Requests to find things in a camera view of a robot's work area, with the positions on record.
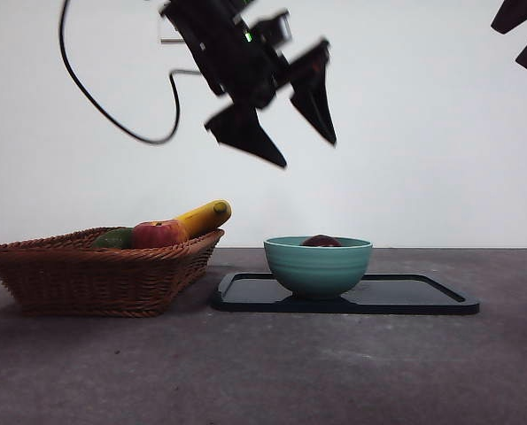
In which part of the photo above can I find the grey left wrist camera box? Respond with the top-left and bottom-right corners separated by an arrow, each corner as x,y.
252,11 -> 293,48

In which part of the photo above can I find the dark purple plum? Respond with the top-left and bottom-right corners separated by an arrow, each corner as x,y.
301,234 -> 342,247

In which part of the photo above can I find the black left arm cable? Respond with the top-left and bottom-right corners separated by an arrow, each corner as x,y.
58,0 -> 200,144

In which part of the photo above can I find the black rectangular tray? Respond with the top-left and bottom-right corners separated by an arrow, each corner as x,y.
210,272 -> 482,316

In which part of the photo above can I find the teal ribbed bowl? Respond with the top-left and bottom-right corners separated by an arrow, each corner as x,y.
263,236 -> 374,301

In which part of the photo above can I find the red yellow apple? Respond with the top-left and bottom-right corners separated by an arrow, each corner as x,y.
132,220 -> 189,250

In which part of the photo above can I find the yellow banana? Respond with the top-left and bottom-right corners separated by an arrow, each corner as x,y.
174,199 -> 233,240

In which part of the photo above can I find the white wall socket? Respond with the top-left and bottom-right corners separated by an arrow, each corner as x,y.
159,19 -> 189,44

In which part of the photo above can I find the green avocado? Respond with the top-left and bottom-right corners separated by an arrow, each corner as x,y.
89,228 -> 135,251

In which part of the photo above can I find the brown wicker basket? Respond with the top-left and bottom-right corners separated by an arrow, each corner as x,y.
0,228 -> 227,318

